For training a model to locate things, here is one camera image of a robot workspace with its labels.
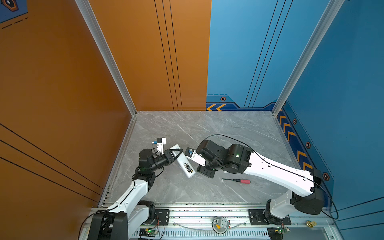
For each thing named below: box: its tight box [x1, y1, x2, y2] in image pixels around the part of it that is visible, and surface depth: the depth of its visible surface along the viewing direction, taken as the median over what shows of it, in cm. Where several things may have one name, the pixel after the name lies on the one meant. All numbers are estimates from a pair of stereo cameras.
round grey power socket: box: [211, 215, 231, 234], surface depth 68 cm
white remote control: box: [170, 144, 181, 158], surface depth 77 cm
